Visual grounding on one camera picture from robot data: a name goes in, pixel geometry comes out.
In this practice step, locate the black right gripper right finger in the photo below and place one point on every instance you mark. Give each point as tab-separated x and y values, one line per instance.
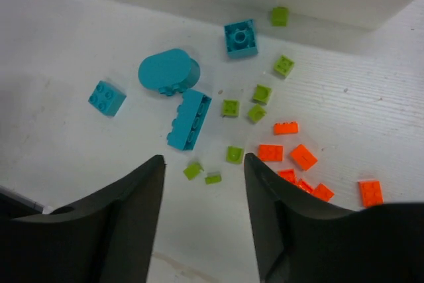
301	238

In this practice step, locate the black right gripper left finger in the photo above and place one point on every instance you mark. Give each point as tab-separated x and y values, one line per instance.
107	236

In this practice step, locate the orange lego small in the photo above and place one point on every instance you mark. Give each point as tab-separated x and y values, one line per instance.
302	184

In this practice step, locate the orange smooth lego tile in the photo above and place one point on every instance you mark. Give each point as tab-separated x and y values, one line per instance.
303	157

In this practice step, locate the orange lego plate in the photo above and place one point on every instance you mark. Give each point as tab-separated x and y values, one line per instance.
271	152

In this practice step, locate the green small lego clip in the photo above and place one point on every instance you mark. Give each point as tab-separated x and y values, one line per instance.
193	170

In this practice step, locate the green tiny lego piece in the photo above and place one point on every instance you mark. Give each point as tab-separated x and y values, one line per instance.
213	178

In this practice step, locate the orange lego brick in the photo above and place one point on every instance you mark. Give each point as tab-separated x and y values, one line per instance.
286	128

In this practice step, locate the green notched lego piece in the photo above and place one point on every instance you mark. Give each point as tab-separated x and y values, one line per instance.
256	113

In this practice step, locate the teal small lego brick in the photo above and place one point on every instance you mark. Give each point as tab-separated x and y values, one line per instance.
107	99

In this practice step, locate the green square lego plate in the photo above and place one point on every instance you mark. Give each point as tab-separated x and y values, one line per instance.
230	108

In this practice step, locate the green curved lego piece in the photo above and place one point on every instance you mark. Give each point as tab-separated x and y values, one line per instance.
262	94

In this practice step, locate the teal long lego brick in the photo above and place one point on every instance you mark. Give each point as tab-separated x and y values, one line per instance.
187	125

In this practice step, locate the teal rounded lego piece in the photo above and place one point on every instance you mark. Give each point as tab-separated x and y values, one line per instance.
169	72

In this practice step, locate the teal square lego brick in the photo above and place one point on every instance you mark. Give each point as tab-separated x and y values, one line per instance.
240	39

